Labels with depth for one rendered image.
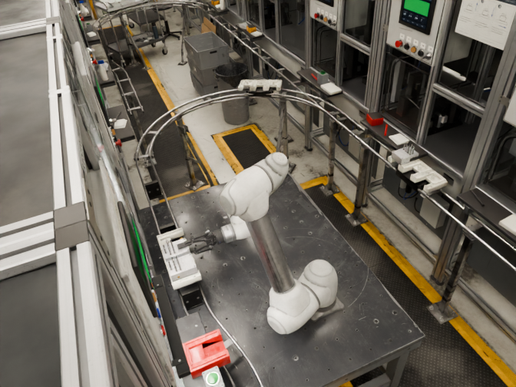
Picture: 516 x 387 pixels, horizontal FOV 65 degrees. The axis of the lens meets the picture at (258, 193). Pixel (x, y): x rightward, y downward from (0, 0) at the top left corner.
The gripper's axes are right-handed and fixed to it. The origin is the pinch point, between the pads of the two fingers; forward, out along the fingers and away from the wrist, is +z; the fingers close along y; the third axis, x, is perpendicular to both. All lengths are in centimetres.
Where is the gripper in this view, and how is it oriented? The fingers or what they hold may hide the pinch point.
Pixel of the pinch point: (184, 248)
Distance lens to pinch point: 209.4
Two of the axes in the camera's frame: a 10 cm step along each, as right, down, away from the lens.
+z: -9.2, 3.0, -2.4
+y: -0.8, -7.5, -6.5
